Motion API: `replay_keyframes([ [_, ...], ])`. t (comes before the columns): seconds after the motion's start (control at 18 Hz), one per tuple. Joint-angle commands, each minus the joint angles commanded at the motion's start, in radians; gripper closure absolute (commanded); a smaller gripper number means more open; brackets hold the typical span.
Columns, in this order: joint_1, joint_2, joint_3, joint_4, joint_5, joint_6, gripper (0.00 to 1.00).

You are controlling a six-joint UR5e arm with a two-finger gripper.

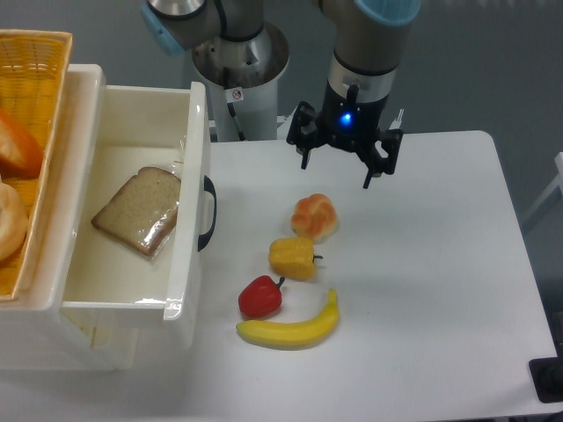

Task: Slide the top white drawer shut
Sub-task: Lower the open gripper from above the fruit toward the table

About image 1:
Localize pale round bun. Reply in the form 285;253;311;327
0;182;28;260

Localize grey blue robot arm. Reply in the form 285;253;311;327
141;1;420;179

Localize yellow bell pepper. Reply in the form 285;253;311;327
268;236;322;280

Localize yellow wicker basket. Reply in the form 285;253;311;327
1;29;73;302

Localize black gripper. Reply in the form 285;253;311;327
286;84;404;189

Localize orange knotted bread roll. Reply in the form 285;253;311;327
290;193;339;244

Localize wrapped bread slice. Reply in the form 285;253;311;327
91;166;181;259

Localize white table bracket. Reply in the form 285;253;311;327
389;108;405;130

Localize white frame at right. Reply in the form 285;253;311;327
521;152;562;233

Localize white drawer cabinet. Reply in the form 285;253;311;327
1;64;138;370

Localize yellow banana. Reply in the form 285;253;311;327
236;289;340;350

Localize black device at edge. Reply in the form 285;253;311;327
529;357;562;404

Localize red bell pepper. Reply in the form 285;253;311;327
238;275;285;319

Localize orange bread piece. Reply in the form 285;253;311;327
1;109;44;179

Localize white drawer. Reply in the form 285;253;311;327
62;82;216;348

